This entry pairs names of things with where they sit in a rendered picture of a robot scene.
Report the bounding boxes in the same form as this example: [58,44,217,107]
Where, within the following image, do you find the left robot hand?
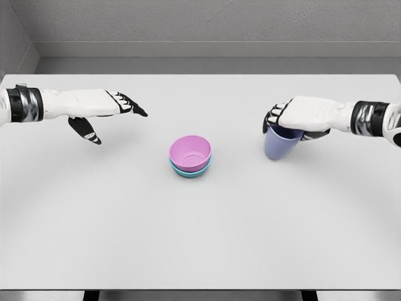
[60,88,148,145]

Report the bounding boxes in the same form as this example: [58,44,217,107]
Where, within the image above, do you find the pink bowl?
[169,134,212,172]

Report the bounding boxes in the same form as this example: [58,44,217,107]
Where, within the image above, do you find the teal bowl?
[169,154,214,180]

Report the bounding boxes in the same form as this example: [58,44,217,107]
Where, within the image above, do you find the lavender blue cup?
[263,124,305,162]

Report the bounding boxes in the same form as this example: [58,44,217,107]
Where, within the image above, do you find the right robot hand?
[261,95,341,142]

